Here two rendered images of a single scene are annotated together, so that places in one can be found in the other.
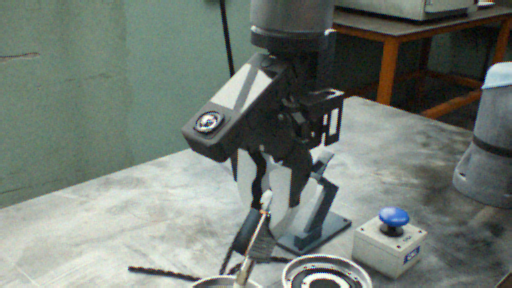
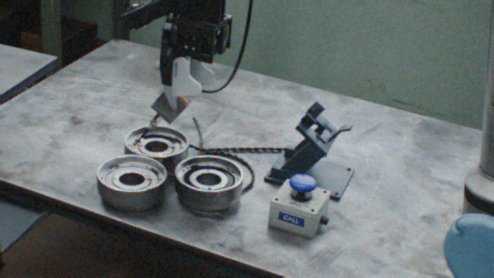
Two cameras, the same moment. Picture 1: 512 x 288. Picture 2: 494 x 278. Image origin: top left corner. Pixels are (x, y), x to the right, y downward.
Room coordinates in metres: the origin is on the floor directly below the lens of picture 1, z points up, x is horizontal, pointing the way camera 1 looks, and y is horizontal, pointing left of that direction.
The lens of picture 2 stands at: (0.16, -1.04, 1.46)
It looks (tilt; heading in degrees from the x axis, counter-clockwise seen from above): 29 degrees down; 67
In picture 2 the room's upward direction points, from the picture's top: 5 degrees clockwise
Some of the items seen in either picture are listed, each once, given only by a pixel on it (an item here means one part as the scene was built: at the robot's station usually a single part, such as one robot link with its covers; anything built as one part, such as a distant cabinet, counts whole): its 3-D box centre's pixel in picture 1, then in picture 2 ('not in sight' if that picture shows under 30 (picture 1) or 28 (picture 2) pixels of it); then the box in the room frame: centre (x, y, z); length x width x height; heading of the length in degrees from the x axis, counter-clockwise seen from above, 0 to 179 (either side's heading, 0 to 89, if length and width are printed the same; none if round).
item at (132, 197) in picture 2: not in sight; (131, 183); (0.40, -0.07, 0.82); 0.10 x 0.10 x 0.04
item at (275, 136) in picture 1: (289, 91); (196, 15); (0.50, -0.03, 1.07); 0.09 x 0.08 x 0.12; 139
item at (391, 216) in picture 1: (391, 227); (301, 192); (0.62, -0.19, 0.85); 0.04 x 0.04 x 0.05
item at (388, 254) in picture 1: (391, 242); (302, 208); (0.62, -0.20, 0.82); 0.08 x 0.07 x 0.05; 136
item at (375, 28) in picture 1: (407, 75); not in sight; (3.16, -0.92, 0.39); 1.50 x 0.62 x 0.78; 136
